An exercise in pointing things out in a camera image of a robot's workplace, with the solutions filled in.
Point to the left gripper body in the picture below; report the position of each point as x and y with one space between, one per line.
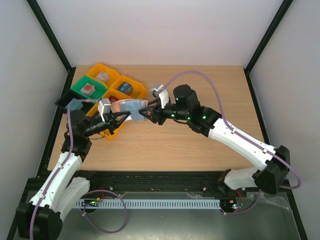
109 121

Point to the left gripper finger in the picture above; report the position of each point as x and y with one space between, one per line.
119 123
121 115

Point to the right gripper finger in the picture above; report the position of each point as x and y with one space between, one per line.
154 102
149 113

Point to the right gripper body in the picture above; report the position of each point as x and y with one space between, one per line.
158 114

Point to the pink leather card holder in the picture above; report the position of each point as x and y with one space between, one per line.
130 105

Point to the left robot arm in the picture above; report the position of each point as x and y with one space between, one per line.
42 217

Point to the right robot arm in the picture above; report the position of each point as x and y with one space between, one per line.
270 164

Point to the red card stack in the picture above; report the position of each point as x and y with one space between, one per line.
113 99

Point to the yellow bin with red cards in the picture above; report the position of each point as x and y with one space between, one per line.
112 93

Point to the blue card stack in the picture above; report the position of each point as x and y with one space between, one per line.
125 88

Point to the yellow bin with blue cards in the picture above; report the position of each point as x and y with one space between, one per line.
139 90

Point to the teal card stack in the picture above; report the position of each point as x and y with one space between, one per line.
74 105

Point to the red-dot card stack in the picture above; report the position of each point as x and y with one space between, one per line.
88 89

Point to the white card stack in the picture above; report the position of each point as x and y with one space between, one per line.
103 76

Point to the yellow bin near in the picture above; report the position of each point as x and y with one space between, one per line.
106 133

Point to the green bin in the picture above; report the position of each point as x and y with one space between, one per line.
100 87

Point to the black bin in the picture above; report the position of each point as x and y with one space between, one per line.
68 96

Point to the yellow bin far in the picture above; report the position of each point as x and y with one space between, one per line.
97 68

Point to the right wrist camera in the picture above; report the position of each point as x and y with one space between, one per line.
159 91

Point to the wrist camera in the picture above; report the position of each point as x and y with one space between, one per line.
159 91
104 107

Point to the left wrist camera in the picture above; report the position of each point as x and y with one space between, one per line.
104 107

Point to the black aluminium frame rail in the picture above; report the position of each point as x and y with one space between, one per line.
160 181

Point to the slotted cable duct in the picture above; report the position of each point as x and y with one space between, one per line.
153 204

